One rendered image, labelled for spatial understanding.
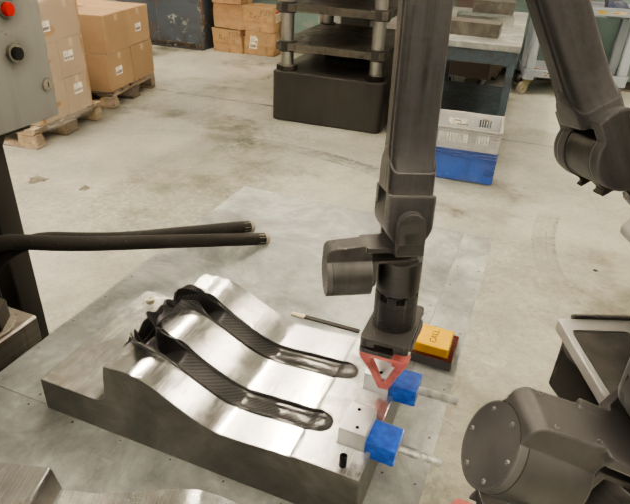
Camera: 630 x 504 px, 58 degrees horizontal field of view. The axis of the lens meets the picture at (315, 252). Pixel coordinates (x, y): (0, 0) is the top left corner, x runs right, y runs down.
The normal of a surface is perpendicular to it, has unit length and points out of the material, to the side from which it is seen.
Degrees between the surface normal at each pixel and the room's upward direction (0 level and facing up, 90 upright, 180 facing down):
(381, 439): 0
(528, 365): 0
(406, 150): 73
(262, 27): 85
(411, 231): 81
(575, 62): 82
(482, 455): 64
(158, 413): 90
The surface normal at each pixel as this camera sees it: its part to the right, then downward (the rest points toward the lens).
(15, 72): 0.93, 0.22
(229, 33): -0.38, 0.54
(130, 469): 0.04, -0.86
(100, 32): -0.18, 0.49
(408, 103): 0.07, 0.36
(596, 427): 0.47, -0.77
